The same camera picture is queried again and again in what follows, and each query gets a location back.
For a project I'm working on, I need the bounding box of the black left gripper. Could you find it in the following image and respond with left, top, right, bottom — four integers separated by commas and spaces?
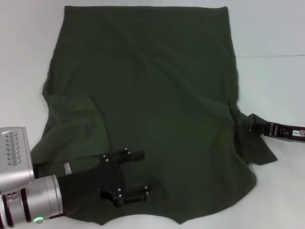
58, 147, 151, 207

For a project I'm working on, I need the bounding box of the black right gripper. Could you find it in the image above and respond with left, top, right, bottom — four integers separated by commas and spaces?
247, 121, 305, 144

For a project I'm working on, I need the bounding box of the dark green t-shirt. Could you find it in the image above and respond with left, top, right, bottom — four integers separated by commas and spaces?
30, 6, 279, 226

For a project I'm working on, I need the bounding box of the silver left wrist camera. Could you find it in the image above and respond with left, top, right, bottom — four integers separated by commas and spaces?
0, 126, 35, 194

